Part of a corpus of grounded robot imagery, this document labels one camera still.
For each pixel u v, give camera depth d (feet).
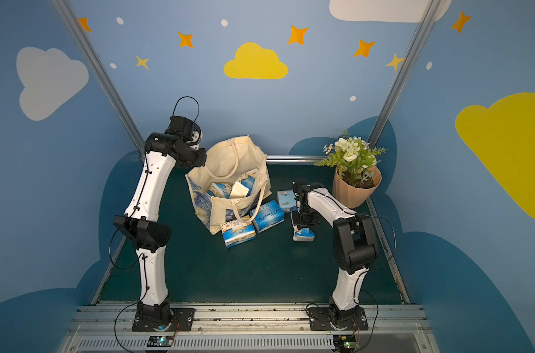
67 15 2.28
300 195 2.30
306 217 2.76
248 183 2.97
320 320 2.45
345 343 2.32
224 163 3.21
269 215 3.11
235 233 2.90
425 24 2.37
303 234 2.81
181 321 2.44
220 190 3.03
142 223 1.70
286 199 3.34
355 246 1.64
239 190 2.83
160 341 2.31
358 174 3.16
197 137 2.32
